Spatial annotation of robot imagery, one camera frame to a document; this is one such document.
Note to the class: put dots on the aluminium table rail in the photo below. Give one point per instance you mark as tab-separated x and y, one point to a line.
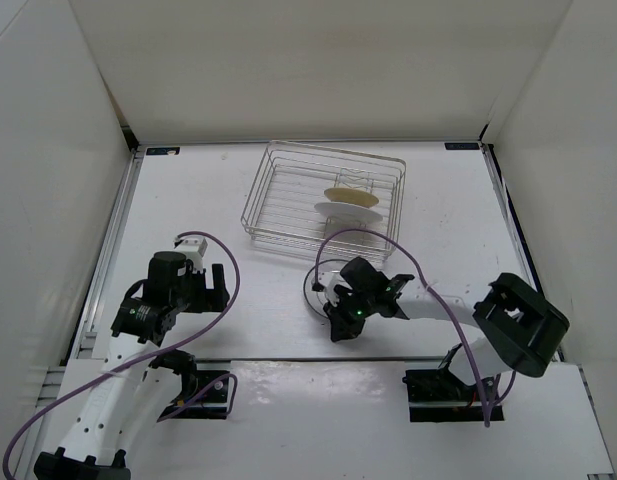
87	326

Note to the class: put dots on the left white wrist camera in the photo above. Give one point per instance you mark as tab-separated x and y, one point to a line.
194	248

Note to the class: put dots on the white patterned plate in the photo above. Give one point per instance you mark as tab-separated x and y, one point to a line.
309	300

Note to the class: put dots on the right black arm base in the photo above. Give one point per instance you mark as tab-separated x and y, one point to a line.
436	396

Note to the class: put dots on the blue corner sticker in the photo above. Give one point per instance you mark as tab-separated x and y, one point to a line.
461	146
162	151

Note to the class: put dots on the left blue corner sticker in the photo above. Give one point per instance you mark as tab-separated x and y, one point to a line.
162	151

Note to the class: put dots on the silver wire dish rack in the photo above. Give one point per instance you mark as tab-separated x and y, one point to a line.
287	204

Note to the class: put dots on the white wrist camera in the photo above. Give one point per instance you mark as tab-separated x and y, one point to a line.
329	280
194	248

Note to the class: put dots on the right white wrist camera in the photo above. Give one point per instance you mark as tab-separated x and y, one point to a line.
329	280

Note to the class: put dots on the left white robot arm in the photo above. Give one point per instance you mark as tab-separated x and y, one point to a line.
142	385

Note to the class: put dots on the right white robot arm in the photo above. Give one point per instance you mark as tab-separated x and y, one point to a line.
520	329

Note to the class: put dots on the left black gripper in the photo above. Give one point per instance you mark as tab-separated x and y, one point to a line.
210	299

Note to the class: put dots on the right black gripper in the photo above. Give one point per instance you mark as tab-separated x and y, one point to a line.
341	328

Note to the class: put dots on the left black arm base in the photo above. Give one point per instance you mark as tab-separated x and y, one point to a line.
207	395

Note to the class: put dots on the beige plate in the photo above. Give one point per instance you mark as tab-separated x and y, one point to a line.
353	196

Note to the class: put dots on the right blue corner sticker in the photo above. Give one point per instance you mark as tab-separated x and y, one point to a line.
461	146

